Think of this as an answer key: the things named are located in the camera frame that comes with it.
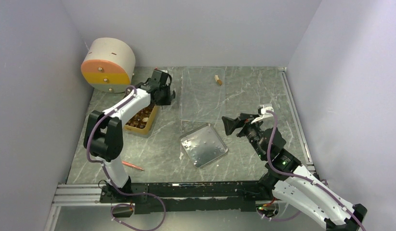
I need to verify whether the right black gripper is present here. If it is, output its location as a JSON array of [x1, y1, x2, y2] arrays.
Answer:
[[221, 113, 266, 159]]

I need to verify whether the square silver metal lid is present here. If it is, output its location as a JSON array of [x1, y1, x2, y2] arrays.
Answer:
[[180, 123, 228, 168]]

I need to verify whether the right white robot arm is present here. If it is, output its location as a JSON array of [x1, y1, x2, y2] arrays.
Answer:
[[222, 111, 367, 231]]

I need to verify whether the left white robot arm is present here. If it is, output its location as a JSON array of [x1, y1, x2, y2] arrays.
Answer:
[[83, 69, 176, 202]]

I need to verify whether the gold chocolate box tray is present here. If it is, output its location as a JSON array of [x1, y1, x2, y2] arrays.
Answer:
[[124, 104, 159, 135]]

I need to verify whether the clear plastic tray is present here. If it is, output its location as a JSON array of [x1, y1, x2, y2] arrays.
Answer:
[[180, 67, 226, 123]]

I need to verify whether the round pastel drawer box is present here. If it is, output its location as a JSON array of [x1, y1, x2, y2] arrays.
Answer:
[[80, 38, 135, 93]]

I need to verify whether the red pen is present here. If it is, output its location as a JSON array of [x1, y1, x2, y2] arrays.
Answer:
[[122, 161, 144, 171]]

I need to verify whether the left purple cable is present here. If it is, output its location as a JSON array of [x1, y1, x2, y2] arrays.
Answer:
[[85, 85, 167, 231]]

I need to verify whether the purple cable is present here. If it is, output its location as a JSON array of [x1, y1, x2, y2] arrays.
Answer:
[[85, 85, 167, 231], [257, 110, 367, 231]]

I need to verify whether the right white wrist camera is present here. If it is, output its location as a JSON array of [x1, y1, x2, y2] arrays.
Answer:
[[251, 103, 274, 124]]

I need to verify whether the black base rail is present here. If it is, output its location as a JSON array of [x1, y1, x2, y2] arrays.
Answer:
[[99, 180, 275, 215]]

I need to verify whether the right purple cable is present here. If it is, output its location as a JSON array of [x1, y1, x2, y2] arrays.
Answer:
[[257, 110, 367, 231]]

